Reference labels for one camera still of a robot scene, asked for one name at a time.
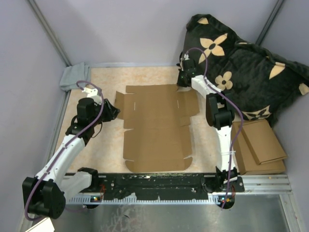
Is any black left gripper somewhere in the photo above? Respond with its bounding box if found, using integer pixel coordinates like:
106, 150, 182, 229
90, 99, 120, 126

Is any brown cardboard box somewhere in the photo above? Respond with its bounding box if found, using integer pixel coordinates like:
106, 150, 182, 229
114, 84, 199, 173

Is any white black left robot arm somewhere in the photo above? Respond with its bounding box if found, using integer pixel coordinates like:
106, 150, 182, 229
22, 97, 120, 221

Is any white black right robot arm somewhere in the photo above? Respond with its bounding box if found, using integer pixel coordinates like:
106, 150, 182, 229
177, 58, 238, 192

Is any small folded cardboard box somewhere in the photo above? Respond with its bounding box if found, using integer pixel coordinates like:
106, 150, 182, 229
241, 120, 287, 165

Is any large folded cardboard box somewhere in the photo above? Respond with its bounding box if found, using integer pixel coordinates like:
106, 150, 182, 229
233, 132, 285, 175

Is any grey folded cloth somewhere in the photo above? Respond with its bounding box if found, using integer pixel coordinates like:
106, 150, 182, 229
59, 62, 91, 91

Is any black floral plush pillow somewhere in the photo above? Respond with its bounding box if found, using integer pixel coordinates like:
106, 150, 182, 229
179, 14, 309, 125

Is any white sheet corner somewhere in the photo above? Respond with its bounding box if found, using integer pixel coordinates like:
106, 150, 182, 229
26, 217, 55, 232

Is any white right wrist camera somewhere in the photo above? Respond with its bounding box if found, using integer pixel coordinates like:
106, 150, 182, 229
183, 53, 190, 60

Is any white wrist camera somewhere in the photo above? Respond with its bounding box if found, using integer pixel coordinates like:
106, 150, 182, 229
82, 87, 102, 105
183, 53, 190, 60

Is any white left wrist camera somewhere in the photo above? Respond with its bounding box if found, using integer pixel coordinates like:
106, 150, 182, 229
82, 87, 102, 105

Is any white perforated cable duct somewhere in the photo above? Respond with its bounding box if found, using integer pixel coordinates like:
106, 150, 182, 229
67, 194, 220, 205

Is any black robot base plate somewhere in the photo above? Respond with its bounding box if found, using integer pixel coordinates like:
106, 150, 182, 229
79, 172, 245, 210

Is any aluminium rail frame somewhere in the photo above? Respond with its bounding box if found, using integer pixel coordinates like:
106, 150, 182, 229
31, 172, 289, 196

